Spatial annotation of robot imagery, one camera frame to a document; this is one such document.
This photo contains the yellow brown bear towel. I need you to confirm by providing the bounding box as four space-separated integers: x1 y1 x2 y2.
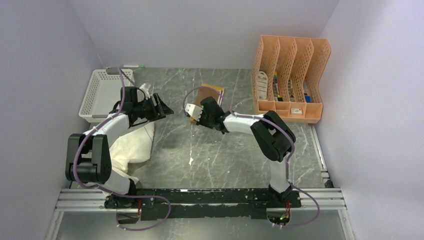
186 84 224 124

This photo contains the orange file organizer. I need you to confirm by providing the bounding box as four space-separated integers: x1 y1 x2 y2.
251 35 331 124

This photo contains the cream white towel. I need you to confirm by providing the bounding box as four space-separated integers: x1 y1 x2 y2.
109 122 155 183

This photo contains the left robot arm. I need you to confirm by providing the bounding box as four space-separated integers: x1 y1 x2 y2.
65 86 174 209

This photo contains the green white marker pen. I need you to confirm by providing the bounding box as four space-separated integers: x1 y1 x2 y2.
122 64 145 69

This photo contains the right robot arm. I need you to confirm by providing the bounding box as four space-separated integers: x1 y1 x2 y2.
184 97 296 207

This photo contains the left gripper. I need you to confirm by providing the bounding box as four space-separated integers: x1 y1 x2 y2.
133 93 174 123

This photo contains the white plastic basket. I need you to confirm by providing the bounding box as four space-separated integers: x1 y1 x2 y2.
78 68 122 123

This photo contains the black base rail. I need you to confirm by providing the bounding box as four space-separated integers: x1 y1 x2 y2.
105 187 302 222

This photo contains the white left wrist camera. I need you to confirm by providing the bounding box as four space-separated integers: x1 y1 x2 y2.
139 83 151 99

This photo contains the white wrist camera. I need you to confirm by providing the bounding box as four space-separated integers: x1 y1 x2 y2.
184 103 203 122
139 83 151 99

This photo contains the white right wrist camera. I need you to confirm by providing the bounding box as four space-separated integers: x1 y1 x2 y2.
184 103 203 122

